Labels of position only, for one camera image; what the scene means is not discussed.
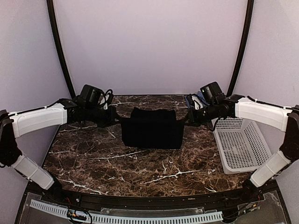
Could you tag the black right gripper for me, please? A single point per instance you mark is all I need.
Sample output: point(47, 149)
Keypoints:
point(194, 120)

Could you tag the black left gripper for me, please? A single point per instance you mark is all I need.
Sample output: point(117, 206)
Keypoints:
point(110, 120)

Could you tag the blue checkered shirt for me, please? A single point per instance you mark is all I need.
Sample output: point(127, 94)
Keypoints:
point(201, 97)

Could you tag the black garment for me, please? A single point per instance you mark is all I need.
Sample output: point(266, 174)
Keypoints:
point(157, 129)

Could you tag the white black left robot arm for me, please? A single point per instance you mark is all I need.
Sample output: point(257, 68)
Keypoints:
point(92, 105)

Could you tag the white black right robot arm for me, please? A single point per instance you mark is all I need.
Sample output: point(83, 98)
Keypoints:
point(282, 118)

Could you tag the white plastic laundry basket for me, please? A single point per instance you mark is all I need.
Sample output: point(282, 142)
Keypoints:
point(241, 145)

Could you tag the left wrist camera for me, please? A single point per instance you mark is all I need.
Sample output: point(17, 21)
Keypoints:
point(107, 99)

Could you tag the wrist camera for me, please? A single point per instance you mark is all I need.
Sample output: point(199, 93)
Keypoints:
point(107, 99)
point(194, 102)

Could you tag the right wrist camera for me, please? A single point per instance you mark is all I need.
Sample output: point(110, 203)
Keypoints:
point(194, 102)

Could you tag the black front table rail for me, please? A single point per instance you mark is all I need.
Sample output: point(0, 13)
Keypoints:
point(220, 201)

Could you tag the white slotted cable duct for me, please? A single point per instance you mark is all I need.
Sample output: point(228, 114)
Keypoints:
point(117, 216)

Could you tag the black right corner post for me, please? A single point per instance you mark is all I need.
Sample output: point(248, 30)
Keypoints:
point(242, 47)

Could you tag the black corner post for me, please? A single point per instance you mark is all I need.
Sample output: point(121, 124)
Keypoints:
point(59, 48)
point(242, 47)

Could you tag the black left corner post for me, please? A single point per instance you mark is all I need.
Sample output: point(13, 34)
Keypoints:
point(59, 48)

